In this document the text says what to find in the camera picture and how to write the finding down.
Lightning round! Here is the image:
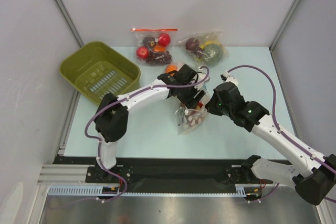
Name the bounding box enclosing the polka dot strawberry bag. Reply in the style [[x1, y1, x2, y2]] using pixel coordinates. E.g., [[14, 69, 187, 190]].
[[175, 102, 207, 135]]

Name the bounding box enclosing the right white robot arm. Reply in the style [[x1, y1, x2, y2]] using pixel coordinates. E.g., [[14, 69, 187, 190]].
[[205, 82, 335, 206]]

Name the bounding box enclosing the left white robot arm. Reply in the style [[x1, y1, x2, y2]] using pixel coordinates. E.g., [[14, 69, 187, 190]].
[[93, 64, 209, 182]]

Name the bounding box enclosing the clear bag with melon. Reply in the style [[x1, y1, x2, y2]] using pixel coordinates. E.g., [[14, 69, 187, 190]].
[[178, 30, 229, 67]]

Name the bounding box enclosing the red zip fruit bag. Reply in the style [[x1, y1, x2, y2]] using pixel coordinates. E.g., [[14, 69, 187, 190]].
[[131, 27, 178, 66]]

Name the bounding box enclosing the olive green plastic basket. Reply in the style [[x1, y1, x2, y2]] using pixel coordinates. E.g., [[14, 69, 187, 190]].
[[59, 41, 141, 105]]

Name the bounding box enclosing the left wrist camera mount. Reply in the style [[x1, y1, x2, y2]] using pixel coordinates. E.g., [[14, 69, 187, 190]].
[[194, 72, 211, 90]]

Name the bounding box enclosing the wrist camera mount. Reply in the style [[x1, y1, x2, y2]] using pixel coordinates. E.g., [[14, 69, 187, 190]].
[[221, 71, 238, 86], [194, 72, 211, 90]]

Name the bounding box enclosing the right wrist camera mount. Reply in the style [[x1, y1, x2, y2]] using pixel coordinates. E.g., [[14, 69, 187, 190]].
[[221, 71, 238, 86]]

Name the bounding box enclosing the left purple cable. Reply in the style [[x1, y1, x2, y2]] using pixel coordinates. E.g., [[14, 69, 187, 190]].
[[85, 66, 211, 205]]

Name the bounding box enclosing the white cable duct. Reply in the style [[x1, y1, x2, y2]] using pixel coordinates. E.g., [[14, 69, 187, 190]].
[[48, 184, 275, 197]]

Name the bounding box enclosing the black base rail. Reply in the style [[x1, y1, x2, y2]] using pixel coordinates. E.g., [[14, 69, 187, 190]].
[[52, 156, 288, 193]]

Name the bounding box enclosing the aluminium frame post right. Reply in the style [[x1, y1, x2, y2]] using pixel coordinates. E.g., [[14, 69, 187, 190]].
[[269, 0, 303, 53]]

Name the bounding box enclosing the aluminium frame post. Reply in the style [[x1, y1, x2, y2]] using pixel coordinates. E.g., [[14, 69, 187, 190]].
[[269, 0, 303, 53], [53, 0, 85, 47]]

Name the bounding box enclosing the aluminium frame post left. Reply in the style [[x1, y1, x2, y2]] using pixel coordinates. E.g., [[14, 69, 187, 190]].
[[53, 0, 85, 47]]

